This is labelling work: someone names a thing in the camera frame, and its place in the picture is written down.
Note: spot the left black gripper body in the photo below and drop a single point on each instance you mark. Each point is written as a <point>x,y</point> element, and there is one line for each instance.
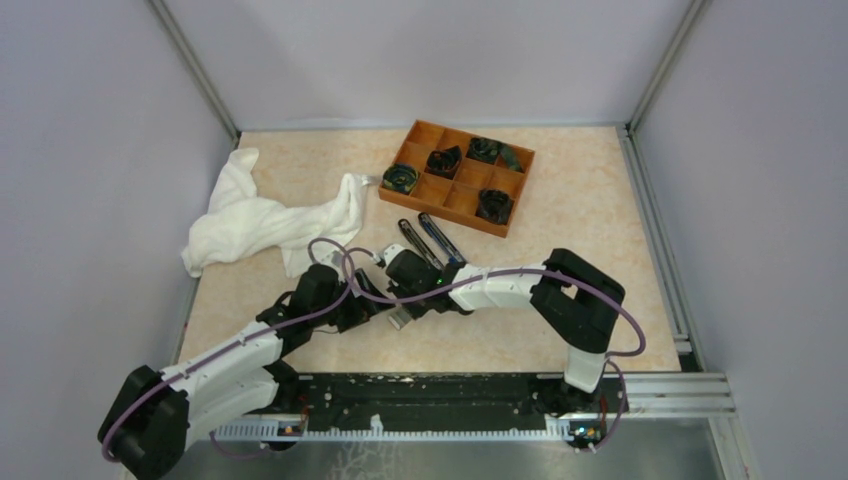
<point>346,313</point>

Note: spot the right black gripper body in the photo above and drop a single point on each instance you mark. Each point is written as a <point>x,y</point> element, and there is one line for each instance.
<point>416,309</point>

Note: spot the silver staple strip tray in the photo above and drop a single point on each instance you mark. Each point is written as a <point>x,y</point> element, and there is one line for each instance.
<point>399,318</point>

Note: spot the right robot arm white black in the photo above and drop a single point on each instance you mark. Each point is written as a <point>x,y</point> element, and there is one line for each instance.
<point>577,300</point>

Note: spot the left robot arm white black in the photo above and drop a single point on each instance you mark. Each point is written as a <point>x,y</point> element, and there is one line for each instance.
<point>212,384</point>

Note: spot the dark rolled tape green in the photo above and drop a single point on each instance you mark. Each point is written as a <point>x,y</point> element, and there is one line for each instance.
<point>400,178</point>

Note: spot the white crumpled towel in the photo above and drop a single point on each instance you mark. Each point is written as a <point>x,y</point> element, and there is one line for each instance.
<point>239,223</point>

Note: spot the orange compartment tray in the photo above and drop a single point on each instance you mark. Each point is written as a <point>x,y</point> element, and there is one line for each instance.
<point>456,200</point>

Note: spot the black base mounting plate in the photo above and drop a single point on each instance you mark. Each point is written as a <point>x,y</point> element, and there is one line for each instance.
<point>433,403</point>

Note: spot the black rolled tape red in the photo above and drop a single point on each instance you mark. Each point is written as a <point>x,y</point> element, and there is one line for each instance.
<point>444,163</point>

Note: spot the dark rolled tape top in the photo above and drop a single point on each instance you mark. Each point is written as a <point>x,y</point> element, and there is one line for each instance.
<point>489,151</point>

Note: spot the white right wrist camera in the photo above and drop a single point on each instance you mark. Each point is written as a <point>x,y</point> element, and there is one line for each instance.
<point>389,253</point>

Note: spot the aluminium frame rail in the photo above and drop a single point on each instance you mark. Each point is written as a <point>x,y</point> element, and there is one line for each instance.
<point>649,396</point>

